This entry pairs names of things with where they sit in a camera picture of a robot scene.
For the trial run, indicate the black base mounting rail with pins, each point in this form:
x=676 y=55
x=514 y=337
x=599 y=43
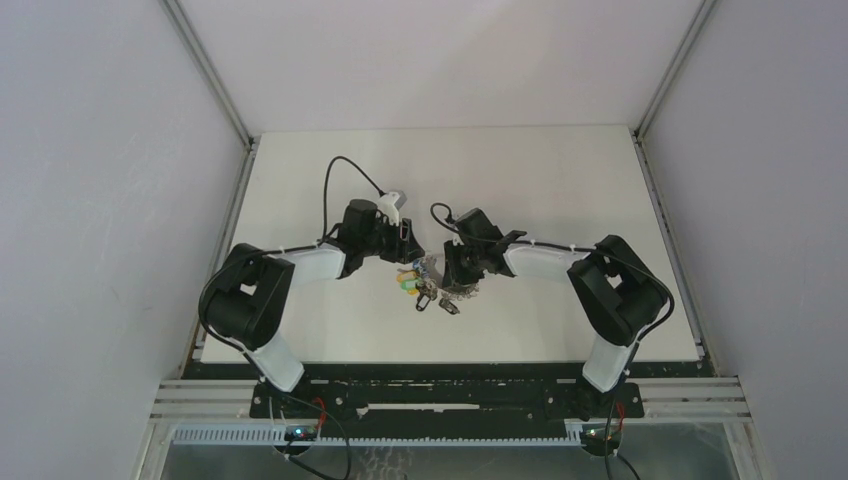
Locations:
x=460 y=401

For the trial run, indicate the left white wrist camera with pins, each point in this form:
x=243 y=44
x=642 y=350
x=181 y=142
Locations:
x=390 y=203

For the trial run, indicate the right circuit board green led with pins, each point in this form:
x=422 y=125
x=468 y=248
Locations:
x=596 y=436

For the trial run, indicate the yellow tagged key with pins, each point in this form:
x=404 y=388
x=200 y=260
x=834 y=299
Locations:
x=407 y=280

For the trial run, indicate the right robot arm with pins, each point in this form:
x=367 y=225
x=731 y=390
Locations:
x=622 y=299

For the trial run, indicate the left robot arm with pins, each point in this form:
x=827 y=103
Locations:
x=243 y=303

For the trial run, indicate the large metal keyring yellow handle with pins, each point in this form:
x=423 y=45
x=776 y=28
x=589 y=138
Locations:
x=439 y=278

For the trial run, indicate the green tagged key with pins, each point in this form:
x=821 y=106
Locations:
x=410 y=289

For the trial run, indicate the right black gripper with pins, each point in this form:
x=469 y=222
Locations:
x=455 y=274

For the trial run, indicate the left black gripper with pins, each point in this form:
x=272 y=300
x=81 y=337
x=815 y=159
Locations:
x=400 y=252

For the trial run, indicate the circuit board green led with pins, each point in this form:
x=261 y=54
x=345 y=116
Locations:
x=301 y=434
x=596 y=436

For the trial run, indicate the left circuit board green led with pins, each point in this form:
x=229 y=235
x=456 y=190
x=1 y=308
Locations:
x=301 y=434

